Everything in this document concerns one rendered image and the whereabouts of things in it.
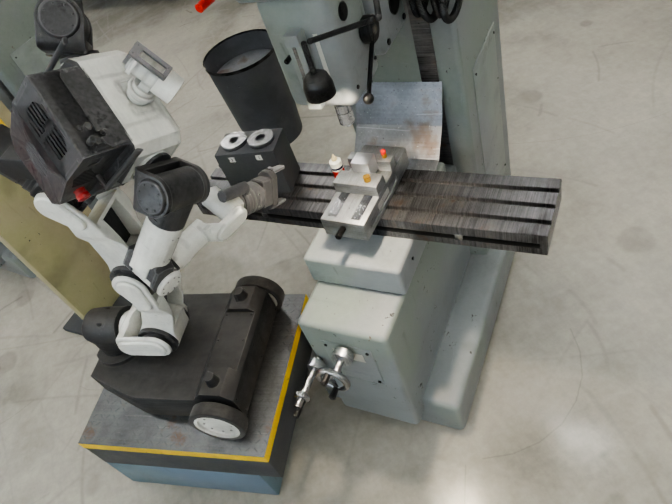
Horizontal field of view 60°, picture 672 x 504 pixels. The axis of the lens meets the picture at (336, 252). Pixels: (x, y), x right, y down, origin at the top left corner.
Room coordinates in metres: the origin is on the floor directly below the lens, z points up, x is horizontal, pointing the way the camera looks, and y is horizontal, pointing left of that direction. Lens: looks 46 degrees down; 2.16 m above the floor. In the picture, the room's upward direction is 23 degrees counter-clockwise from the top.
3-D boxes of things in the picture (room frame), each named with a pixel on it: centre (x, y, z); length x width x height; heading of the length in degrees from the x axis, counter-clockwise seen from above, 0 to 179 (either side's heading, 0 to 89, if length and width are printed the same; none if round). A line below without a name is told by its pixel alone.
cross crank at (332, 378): (1.03, 0.14, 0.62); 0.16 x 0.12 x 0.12; 140
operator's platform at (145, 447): (1.45, 0.68, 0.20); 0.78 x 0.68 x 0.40; 63
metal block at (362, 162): (1.41, -0.19, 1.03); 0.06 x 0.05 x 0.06; 48
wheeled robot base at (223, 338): (1.45, 0.69, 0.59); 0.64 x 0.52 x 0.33; 63
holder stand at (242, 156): (1.67, 0.13, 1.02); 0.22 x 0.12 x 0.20; 61
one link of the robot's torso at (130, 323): (1.47, 0.71, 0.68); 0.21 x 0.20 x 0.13; 63
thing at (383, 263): (1.42, -0.18, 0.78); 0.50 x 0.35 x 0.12; 140
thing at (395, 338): (1.40, -0.16, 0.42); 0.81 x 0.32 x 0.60; 140
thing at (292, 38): (1.33, -0.11, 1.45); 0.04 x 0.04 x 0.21; 50
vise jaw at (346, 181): (1.37, -0.15, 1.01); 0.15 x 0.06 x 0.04; 48
